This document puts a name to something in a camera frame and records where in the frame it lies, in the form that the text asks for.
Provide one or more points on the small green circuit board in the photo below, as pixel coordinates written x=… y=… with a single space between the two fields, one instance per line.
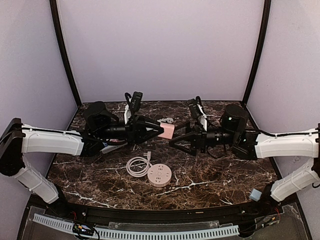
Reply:
x=82 y=229

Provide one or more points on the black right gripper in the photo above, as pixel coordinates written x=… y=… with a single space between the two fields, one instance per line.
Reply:
x=197 y=137

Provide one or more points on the grey slotted cable duct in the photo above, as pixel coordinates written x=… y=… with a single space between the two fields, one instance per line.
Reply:
x=122 y=231

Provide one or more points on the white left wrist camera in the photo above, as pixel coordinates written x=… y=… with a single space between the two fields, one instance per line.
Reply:
x=133 y=104

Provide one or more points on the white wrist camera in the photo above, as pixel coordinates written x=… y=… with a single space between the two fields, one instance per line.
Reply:
x=133 y=104
x=197 y=112

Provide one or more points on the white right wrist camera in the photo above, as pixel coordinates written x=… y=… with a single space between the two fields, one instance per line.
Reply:
x=197 y=112

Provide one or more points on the black frame post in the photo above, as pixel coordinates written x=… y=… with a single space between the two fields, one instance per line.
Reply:
x=258 y=51
x=63 y=52

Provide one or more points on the pink round power socket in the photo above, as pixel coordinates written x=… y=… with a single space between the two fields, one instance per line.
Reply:
x=159 y=175

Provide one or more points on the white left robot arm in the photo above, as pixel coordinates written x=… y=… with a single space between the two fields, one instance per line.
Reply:
x=19 y=139

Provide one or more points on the white multicolour power strip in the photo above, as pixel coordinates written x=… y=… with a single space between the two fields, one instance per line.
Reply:
x=110 y=148

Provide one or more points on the black right frame post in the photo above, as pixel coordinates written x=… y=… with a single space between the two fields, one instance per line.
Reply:
x=258 y=51

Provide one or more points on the black left frame post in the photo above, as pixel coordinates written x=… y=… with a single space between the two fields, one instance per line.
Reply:
x=63 y=52

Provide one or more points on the light blue cube adapter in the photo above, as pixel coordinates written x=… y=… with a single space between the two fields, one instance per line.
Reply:
x=255 y=195

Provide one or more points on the pink plug adapter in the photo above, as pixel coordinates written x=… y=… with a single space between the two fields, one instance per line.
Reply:
x=168 y=131

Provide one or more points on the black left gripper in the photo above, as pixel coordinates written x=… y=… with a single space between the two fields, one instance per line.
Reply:
x=135 y=130

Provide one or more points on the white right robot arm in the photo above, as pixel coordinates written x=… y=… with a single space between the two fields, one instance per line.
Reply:
x=254 y=144

